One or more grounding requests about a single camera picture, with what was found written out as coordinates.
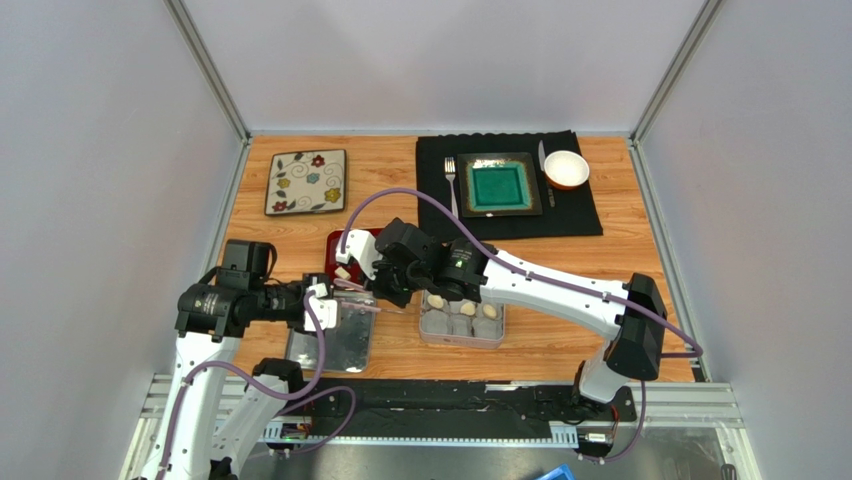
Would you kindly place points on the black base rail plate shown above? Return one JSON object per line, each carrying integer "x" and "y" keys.
{"x": 453, "y": 410}

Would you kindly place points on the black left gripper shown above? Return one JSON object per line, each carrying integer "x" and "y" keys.
{"x": 301, "y": 286}

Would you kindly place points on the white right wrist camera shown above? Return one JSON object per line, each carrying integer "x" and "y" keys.
{"x": 358, "y": 247}

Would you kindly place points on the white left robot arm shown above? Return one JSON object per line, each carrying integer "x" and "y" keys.
{"x": 216, "y": 412}

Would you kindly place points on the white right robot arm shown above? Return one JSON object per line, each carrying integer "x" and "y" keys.
{"x": 630, "y": 317}

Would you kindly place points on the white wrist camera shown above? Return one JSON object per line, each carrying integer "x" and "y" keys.
{"x": 322, "y": 311}
{"x": 358, "y": 247}

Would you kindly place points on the pink metal tin box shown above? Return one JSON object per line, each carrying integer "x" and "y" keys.
{"x": 447, "y": 327}

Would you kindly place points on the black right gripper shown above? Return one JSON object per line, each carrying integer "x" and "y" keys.
{"x": 383, "y": 278}

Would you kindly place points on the white oval chocolate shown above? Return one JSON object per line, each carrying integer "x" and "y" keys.
{"x": 435, "y": 301}
{"x": 489, "y": 311}

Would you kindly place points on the floral square plate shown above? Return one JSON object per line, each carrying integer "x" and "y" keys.
{"x": 307, "y": 182}

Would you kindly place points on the green square plate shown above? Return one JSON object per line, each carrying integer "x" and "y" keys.
{"x": 498, "y": 184}

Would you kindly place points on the pink handled metal tongs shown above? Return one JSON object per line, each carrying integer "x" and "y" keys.
{"x": 353, "y": 295}

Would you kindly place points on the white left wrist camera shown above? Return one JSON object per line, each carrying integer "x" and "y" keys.
{"x": 322, "y": 311}

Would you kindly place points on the silver tin lid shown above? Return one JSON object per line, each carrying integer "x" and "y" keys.
{"x": 347, "y": 346}

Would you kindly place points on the silver fork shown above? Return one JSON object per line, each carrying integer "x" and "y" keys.
{"x": 450, "y": 176}

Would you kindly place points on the blue plastic object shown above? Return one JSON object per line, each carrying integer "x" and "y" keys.
{"x": 561, "y": 472}

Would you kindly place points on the white rectangular chocolate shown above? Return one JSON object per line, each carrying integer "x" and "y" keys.
{"x": 342, "y": 273}

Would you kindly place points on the red lacquer tray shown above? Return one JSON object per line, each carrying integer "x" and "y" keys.
{"x": 330, "y": 264}

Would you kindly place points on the white heart chocolate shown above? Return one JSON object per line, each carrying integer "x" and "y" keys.
{"x": 467, "y": 308}

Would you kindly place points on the white orange bowl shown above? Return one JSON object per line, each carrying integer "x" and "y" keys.
{"x": 566, "y": 170}

